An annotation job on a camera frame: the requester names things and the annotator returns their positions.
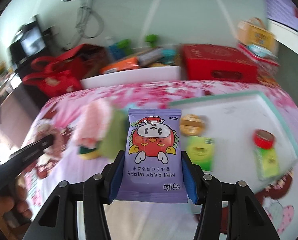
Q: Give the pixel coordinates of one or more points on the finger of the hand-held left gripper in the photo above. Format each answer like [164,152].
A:
[38,146]

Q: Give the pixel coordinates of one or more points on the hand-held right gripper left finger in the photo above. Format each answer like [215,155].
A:
[116,180]

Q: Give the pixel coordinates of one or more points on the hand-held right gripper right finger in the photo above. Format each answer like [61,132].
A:
[189,177]

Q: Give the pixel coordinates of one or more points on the peach flower scrunchie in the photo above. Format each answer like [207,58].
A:
[56,151]

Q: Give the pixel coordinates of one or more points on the small green tissue pack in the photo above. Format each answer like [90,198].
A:
[200,153]

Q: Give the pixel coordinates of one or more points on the yellow green sponge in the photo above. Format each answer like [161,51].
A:
[89,153]

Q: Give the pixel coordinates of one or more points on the green microfiber cloth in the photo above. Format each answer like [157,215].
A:
[114,140]

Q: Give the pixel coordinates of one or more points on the purple wipes packet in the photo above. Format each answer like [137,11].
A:
[151,155]

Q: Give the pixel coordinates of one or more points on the pink fuzzy cloth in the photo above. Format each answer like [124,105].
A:
[94,122]

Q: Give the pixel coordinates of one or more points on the white tray with teal rim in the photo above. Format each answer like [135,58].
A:
[234,120]

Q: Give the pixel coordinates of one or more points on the large green tissue pack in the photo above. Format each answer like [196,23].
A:
[268,163]

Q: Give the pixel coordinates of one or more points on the red tape roll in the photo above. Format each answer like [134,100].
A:
[264,142]

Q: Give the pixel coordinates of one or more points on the person's left hand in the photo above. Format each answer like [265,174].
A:
[20,192]

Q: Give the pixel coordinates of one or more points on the red gift bag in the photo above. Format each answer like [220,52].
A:
[56,82]

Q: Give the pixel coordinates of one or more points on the dark red open box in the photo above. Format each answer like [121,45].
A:
[91,57]

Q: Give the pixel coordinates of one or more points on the white storage box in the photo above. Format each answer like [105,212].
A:
[129,76]

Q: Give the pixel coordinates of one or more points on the small black monitor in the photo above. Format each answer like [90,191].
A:
[31,41]

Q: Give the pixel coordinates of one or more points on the orange carton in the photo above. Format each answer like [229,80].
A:
[121,65]

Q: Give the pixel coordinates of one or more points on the red gift box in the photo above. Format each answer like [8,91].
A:
[214,60]

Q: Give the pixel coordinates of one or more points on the blue liquid bottle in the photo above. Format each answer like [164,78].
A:
[112,51]

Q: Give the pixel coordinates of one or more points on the teal plastic item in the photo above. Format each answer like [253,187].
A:
[169,55]

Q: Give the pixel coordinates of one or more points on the green dumbbell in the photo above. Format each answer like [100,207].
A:
[150,38]
[123,45]

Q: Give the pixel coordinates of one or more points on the red white patterned box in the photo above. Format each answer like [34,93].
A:
[264,65]

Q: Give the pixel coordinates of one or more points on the light blue wipes packet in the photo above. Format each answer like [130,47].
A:
[256,49]

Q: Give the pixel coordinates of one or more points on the white shelf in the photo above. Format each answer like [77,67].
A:
[289,32]

